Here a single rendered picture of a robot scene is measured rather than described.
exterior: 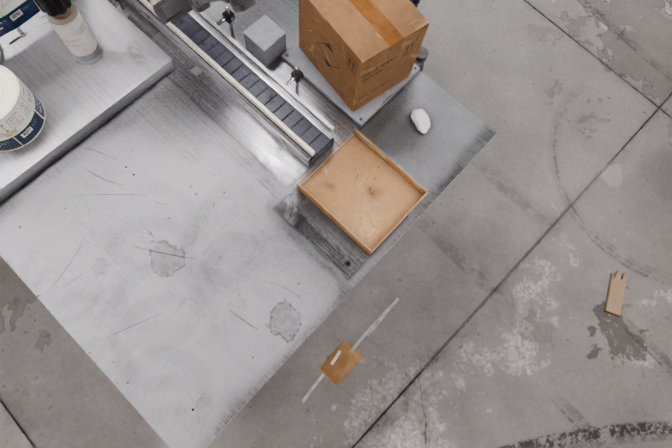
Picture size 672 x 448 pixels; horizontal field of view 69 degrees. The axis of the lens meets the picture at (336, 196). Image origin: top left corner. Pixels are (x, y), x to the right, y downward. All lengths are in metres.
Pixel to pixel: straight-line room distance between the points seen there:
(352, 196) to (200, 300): 0.53
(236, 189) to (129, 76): 0.49
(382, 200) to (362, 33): 0.49
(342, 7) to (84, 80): 0.82
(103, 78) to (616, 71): 2.61
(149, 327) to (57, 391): 1.03
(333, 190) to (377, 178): 0.14
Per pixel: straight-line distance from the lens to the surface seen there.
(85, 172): 1.63
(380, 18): 1.45
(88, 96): 1.69
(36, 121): 1.66
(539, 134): 2.79
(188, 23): 1.76
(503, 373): 2.40
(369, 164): 1.53
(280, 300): 1.41
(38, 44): 1.85
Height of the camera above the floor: 2.22
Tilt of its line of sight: 70 degrees down
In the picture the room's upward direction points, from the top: 12 degrees clockwise
